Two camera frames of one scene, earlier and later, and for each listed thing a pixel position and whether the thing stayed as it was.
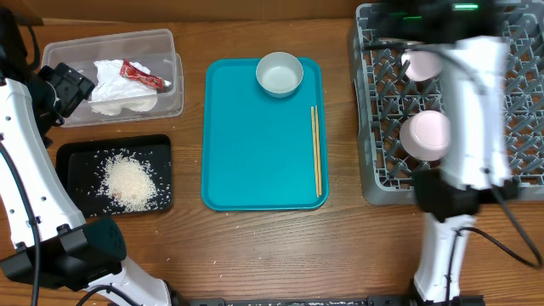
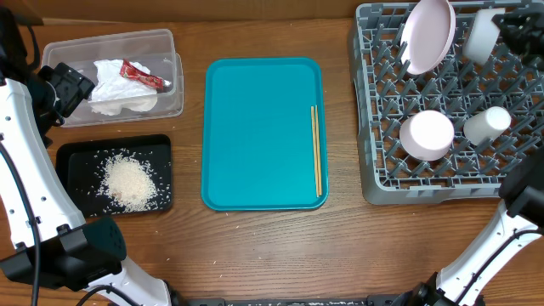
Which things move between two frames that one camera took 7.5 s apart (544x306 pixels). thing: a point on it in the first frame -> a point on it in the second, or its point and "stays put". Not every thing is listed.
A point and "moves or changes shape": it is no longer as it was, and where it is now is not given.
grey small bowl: (279, 73) moves or changes shape
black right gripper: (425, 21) -> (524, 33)
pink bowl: (425, 135) stays put
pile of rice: (127, 183) stays put
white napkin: (114, 93) stays put
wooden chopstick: (314, 150) stays put
